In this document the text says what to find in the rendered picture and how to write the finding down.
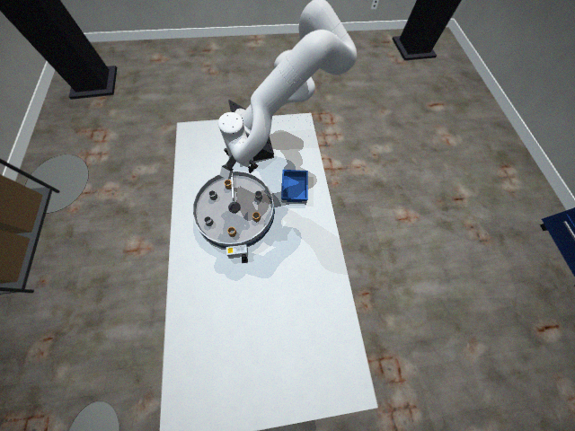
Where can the dark blue crate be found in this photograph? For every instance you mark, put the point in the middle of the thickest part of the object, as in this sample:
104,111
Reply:
294,186

